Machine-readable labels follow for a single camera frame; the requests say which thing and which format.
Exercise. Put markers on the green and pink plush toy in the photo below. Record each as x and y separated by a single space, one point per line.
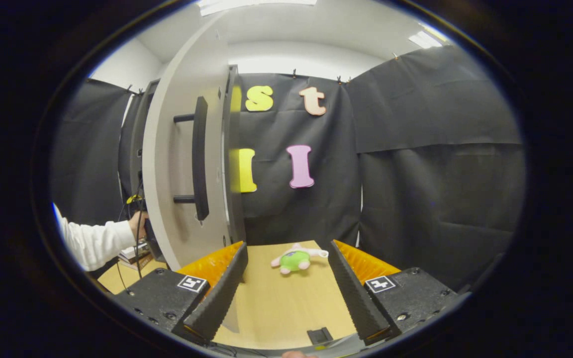
294 261

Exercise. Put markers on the brown cover book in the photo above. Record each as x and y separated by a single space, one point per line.
135 263

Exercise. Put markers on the long ceiling light panel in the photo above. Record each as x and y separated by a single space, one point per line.
256 5

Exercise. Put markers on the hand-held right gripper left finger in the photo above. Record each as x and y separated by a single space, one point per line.
222 293

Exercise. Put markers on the black backdrop cloth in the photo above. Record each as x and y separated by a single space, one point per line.
416 199

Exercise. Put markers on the white cover book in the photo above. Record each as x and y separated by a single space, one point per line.
135 251

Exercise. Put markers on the grey cabinet door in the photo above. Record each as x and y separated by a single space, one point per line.
177 159

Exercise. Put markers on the small ceiling light panel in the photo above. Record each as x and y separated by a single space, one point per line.
425 40

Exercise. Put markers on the grey cabinet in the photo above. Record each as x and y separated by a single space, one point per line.
235 209

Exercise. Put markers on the small black clip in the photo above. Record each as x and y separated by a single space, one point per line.
320 335

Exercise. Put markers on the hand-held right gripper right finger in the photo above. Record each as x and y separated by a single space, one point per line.
353 293

